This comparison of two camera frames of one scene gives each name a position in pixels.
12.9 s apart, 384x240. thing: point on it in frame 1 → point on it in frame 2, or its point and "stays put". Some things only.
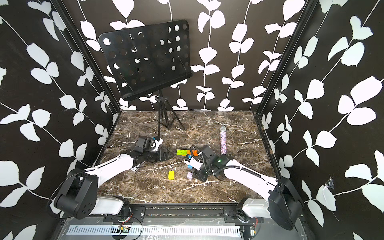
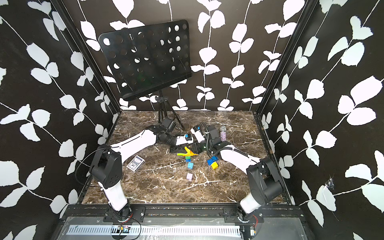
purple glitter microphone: [223, 142] stays put
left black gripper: [164, 157] → [178, 149]
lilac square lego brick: [189, 175] stays put
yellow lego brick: [171, 175] → [188, 151]
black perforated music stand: [145, 59] stays put
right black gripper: [197, 174] → [197, 148]
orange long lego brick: [195, 152] stays put
